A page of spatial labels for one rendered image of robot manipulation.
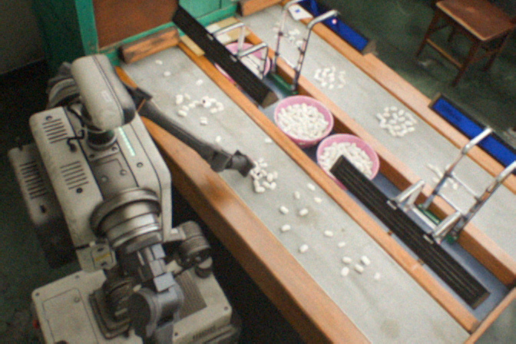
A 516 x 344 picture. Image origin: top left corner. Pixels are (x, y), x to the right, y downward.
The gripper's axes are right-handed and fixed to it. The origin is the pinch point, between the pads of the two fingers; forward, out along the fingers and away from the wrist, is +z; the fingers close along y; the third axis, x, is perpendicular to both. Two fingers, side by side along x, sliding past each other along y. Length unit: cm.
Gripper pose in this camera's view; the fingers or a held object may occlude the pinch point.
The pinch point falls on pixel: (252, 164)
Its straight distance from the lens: 211.3
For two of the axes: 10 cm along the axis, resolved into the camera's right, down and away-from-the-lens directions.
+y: -6.4, -6.4, 4.2
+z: 5.0, 0.6, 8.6
